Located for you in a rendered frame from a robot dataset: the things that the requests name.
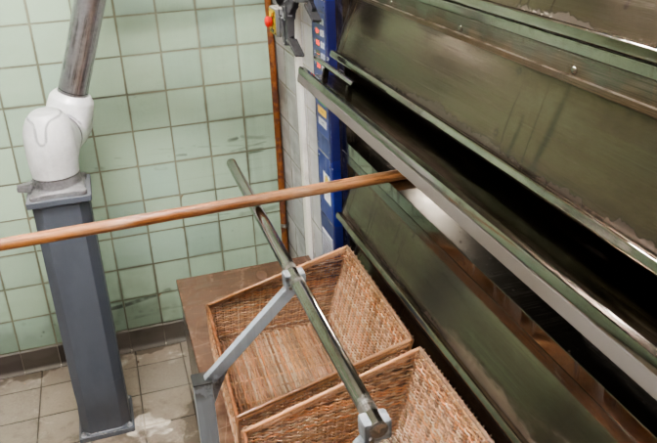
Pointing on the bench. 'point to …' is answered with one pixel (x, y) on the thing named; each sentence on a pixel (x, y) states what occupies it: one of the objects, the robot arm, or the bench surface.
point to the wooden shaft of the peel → (196, 210)
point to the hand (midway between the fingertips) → (307, 36)
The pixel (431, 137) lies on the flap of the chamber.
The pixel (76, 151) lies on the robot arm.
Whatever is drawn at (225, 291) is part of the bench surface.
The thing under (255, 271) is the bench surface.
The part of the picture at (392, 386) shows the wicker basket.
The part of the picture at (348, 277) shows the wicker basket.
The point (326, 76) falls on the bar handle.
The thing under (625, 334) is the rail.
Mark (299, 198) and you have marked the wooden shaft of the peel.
